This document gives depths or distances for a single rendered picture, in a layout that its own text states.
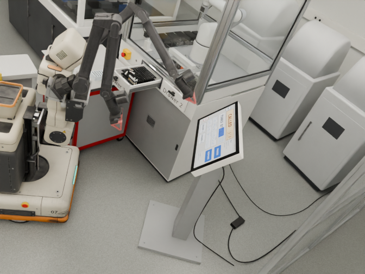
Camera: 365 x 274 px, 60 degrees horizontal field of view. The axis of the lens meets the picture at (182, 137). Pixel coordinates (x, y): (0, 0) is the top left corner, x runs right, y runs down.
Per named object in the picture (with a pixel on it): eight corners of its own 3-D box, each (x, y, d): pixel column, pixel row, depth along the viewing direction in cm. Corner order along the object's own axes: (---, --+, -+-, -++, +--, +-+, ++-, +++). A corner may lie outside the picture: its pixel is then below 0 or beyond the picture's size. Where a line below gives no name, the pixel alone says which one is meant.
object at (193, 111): (191, 120, 246) (196, 105, 237) (118, 53, 291) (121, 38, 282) (260, 96, 307) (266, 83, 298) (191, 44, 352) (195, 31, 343)
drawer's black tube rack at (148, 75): (132, 88, 249) (134, 81, 245) (120, 76, 257) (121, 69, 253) (154, 83, 263) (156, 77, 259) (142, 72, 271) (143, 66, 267)
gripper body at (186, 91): (193, 88, 207) (187, 79, 204) (192, 96, 199) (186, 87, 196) (185, 92, 210) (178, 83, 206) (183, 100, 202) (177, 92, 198)
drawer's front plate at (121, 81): (126, 97, 241) (128, 85, 234) (105, 76, 254) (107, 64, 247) (127, 97, 242) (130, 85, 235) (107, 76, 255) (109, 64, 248)
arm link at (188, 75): (170, 70, 203) (168, 72, 195) (185, 60, 201) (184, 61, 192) (181, 87, 205) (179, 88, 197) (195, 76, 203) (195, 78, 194)
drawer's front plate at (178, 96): (182, 112, 248) (187, 100, 241) (160, 91, 261) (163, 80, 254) (184, 111, 249) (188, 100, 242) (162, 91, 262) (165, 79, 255)
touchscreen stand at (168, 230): (137, 247, 242) (171, 154, 178) (149, 201, 277) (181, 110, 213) (199, 264, 246) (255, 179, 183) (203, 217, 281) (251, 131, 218)
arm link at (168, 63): (139, 15, 196) (135, 13, 186) (147, 10, 195) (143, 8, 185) (172, 78, 205) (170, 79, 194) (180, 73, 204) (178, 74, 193)
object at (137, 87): (127, 93, 242) (128, 87, 238) (108, 75, 254) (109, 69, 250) (166, 85, 268) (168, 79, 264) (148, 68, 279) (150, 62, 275)
